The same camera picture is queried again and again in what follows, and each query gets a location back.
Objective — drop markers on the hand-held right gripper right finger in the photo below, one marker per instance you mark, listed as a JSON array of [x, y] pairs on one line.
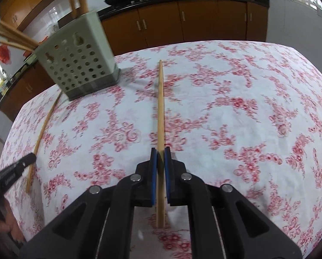
[[167, 178]]

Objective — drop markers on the hanging red plastic bag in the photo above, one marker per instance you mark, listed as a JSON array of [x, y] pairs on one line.
[[3, 54]]

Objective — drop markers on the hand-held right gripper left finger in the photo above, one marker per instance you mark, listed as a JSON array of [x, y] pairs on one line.
[[153, 178]]

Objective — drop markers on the orange wooden upper cabinets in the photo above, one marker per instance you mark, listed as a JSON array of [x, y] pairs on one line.
[[28, 2]]

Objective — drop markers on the grey perforated utensil holder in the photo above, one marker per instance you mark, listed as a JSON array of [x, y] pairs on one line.
[[77, 67]]

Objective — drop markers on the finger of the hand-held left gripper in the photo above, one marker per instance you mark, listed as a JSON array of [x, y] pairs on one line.
[[18, 168]]

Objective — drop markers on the red floral tablecloth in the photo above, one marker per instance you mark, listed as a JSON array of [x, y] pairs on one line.
[[231, 113]]

